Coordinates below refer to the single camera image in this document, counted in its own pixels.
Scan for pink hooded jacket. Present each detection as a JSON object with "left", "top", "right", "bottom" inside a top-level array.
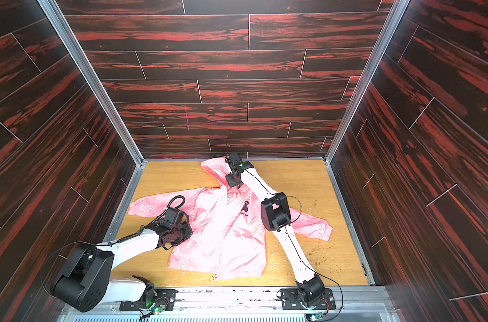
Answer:
[{"left": 128, "top": 156, "right": 333, "bottom": 281}]

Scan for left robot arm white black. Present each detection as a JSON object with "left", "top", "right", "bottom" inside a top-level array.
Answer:
[{"left": 49, "top": 207, "right": 193, "bottom": 313}]

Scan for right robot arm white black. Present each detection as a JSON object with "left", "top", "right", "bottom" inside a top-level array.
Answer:
[{"left": 225, "top": 152, "right": 325, "bottom": 308}]

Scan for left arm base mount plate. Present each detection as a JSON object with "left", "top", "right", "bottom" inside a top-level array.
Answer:
[{"left": 119, "top": 288, "right": 178, "bottom": 314}]

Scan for aluminium front rail frame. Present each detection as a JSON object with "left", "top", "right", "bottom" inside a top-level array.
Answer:
[{"left": 58, "top": 287, "right": 403, "bottom": 321}]

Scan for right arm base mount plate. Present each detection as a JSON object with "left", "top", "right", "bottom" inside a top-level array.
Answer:
[{"left": 276, "top": 288, "right": 337, "bottom": 311}]

